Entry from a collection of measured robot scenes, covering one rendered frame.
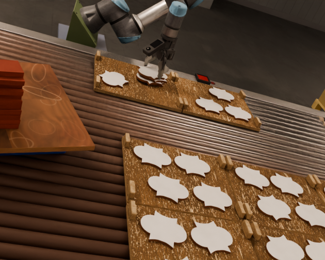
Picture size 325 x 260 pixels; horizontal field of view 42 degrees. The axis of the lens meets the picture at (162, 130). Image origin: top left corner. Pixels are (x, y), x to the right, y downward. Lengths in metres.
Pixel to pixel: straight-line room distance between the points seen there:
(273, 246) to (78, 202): 0.63
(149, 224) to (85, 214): 0.19
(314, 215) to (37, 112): 1.06
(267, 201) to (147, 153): 0.48
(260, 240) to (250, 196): 0.22
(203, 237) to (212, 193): 0.23
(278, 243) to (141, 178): 0.49
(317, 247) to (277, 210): 0.18
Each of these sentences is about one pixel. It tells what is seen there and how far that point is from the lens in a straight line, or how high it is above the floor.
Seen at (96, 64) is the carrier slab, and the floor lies 0.94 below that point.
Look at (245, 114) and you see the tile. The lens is 2.16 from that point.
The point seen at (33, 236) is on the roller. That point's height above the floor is 0.92.
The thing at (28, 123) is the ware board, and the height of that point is 1.04.
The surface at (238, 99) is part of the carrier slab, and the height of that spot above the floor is 0.94.
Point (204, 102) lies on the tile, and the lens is 2.08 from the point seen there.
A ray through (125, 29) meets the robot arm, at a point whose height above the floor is 1.02.
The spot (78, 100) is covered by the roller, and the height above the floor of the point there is 0.91.
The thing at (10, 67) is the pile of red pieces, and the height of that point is 1.22.
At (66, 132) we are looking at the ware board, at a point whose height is 1.04.
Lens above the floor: 1.80
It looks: 30 degrees down
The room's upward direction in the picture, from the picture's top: 23 degrees clockwise
